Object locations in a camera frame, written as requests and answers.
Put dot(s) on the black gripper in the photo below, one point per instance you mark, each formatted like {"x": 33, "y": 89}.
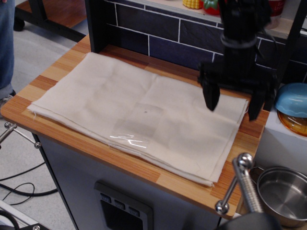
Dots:
{"x": 237, "y": 70}

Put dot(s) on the cream cloth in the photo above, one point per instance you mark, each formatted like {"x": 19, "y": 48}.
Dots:
{"x": 190, "y": 140}

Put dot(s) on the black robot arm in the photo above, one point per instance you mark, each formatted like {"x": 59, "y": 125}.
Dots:
{"x": 242, "y": 20}

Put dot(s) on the blue plastic bowl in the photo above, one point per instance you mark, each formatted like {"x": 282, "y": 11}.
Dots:
{"x": 291, "y": 99}

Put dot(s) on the orange transparent bowl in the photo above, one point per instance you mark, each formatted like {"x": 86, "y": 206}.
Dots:
{"x": 296, "y": 125}

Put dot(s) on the red toy tomato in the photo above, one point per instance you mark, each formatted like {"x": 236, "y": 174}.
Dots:
{"x": 211, "y": 7}

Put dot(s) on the red label plastic bottle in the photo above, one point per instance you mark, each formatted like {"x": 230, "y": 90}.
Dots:
{"x": 277, "y": 10}

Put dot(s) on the yellow toy corn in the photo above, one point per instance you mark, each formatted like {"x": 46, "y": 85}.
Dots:
{"x": 193, "y": 4}

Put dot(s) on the clear tape patch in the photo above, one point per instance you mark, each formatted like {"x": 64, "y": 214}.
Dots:
{"x": 135, "y": 131}

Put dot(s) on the stainless steel pot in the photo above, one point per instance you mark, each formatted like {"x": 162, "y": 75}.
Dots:
{"x": 283, "y": 193}

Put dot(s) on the grey oven control panel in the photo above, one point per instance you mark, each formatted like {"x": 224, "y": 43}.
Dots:
{"x": 122, "y": 212}

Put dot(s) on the grey sneaker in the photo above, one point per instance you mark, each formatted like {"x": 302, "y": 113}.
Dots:
{"x": 4, "y": 100}

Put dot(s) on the person leg in jeans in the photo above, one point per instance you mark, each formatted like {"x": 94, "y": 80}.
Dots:
{"x": 7, "y": 13}

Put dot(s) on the black shelf post left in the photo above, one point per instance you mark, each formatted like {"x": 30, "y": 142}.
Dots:
{"x": 97, "y": 26}

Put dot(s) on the wooden cart with black frame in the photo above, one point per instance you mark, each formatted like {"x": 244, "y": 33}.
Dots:
{"x": 57, "y": 16}

